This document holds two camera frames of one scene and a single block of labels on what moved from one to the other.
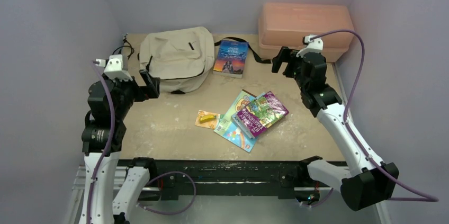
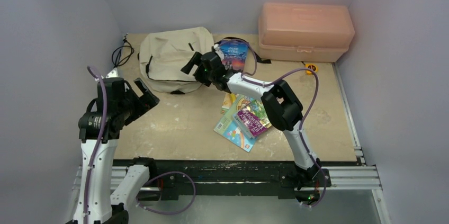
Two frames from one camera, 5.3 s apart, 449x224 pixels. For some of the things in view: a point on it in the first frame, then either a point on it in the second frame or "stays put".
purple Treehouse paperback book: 259,114 stays put
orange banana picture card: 207,119 to 229,100
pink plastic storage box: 285,24 stays put
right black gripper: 288,63 to 202,63
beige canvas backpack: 180,58 stays put
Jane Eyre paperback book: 231,58 stays put
